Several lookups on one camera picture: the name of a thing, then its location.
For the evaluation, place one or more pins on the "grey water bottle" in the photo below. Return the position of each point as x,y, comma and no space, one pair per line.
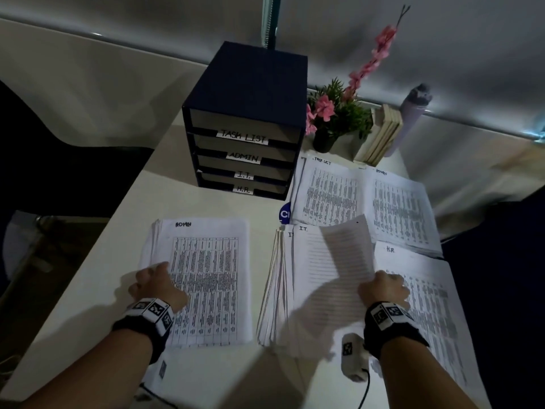
411,114

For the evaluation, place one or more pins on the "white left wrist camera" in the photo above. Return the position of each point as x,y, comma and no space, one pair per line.
162,370

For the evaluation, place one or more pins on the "tall pink blossom branch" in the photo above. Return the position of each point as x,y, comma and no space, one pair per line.
379,42

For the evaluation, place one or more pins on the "grey metal frame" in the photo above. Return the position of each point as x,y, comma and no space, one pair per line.
30,242

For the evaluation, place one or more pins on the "person's right forearm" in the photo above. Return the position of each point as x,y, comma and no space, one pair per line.
421,379

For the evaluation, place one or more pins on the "navy blue drawer organizer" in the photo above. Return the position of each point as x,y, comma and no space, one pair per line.
251,80

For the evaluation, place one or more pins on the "person's right hand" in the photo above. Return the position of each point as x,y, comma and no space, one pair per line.
383,289

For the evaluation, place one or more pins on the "printed document sheet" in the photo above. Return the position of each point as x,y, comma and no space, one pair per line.
353,251

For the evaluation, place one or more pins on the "person's left hand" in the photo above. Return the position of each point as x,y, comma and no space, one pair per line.
157,285

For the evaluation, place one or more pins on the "round blue sticker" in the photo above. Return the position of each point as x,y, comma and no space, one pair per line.
285,213

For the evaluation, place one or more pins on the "black right wristband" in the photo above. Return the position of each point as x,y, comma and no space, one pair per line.
391,330

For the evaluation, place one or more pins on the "green artificial plant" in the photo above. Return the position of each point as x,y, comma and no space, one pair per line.
351,114

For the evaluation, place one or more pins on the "person's left forearm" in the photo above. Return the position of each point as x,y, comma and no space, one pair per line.
89,374

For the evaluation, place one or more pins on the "black left wristband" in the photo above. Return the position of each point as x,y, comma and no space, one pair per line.
142,325

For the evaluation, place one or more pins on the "black chair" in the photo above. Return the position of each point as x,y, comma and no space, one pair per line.
51,174

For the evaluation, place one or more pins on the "teal partition post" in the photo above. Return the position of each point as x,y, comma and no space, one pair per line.
271,19

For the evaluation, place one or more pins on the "unsorted paper stack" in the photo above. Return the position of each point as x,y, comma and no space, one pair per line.
208,272

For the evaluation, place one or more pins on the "black wristband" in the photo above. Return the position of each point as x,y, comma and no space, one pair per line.
142,325
391,330

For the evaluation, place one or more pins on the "black plant pot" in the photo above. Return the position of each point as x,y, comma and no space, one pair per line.
323,142

